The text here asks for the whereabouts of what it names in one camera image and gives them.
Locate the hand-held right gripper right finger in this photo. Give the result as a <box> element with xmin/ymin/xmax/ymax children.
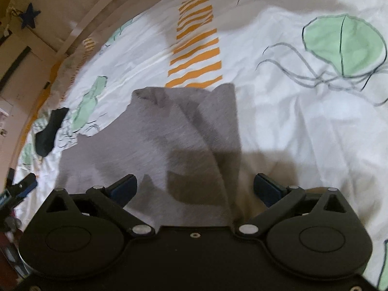
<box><xmin>234</xmin><ymin>173</ymin><xmax>347</xmax><ymax>239</ymax></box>

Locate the grey knit sweater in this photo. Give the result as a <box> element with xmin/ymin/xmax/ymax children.
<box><xmin>57</xmin><ymin>82</ymin><xmax>243</xmax><ymax>228</ymax></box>

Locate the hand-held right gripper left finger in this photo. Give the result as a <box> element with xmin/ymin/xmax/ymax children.
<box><xmin>45</xmin><ymin>174</ymin><xmax>156</xmax><ymax>239</ymax></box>

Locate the white wooden bed frame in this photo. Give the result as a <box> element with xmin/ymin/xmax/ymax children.
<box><xmin>51</xmin><ymin>0</ymin><xmax>188</xmax><ymax>57</ymax></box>

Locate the black sock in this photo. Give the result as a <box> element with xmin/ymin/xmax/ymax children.
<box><xmin>34</xmin><ymin>107</ymin><xmax>70</xmax><ymax>157</ymax></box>

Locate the white printed bed cover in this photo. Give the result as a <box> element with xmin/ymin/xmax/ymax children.
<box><xmin>12</xmin><ymin>0</ymin><xmax>388</xmax><ymax>288</ymax></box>

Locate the orange bed sheet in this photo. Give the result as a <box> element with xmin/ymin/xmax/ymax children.
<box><xmin>18</xmin><ymin>57</ymin><xmax>65</xmax><ymax>146</ymax></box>

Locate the white cabinet with black handle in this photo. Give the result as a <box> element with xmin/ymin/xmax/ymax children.
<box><xmin>0</xmin><ymin>27</ymin><xmax>58</xmax><ymax>170</ymax></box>

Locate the blue star decoration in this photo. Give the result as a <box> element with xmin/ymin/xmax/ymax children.
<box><xmin>19</xmin><ymin>2</ymin><xmax>42</xmax><ymax>30</ymax></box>

